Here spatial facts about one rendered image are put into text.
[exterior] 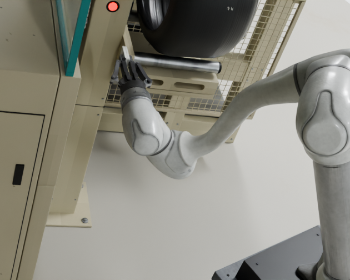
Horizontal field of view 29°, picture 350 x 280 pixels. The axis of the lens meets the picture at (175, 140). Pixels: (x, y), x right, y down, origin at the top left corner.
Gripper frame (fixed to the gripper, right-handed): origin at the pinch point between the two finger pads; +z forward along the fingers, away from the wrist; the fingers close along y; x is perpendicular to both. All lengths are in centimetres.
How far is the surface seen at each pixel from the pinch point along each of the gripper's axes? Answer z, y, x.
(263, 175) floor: 62, -109, 106
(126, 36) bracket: 28.9, -7.6, 11.1
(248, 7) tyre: 11.5, -39.3, -17.0
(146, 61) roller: 21.2, -14.8, 15.4
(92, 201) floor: 37, -16, 106
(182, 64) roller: 21.4, -28.1, 14.9
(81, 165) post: 29, -4, 75
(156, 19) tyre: 47, -22, 13
